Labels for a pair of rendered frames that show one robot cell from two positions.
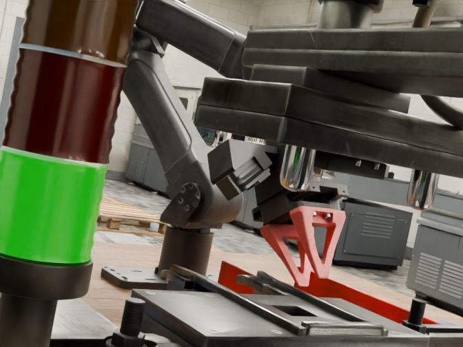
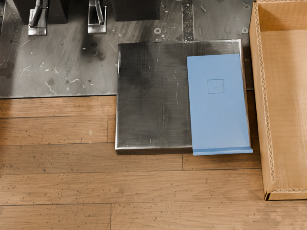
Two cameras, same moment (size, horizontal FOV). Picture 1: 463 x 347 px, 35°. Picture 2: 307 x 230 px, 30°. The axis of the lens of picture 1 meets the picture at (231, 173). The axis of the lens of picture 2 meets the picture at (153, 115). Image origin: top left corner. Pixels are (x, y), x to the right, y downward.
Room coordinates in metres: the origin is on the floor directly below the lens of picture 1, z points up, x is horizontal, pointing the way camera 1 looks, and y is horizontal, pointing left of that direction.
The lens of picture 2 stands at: (0.90, 0.36, 1.58)
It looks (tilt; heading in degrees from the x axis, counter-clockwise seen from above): 63 degrees down; 222
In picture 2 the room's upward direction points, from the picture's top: 8 degrees counter-clockwise
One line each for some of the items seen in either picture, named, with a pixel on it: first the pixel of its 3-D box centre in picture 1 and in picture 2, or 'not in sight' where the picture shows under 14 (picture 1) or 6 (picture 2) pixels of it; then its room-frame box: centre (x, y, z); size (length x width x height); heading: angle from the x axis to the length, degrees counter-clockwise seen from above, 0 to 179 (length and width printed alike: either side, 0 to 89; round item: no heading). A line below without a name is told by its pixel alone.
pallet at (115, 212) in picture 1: (95, 213); not in sight; (7.25, 1.24, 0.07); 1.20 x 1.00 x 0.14; 123
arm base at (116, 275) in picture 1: (184, 255); not in sight; (0.95, 0.04, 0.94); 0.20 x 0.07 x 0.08; 125
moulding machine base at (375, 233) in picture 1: (240, 182); not in sight; (9.89, -0.13, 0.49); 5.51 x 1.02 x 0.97; 31
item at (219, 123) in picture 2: not in sight; (217, 101); (0.60, 0.20, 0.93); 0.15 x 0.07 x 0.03; 36
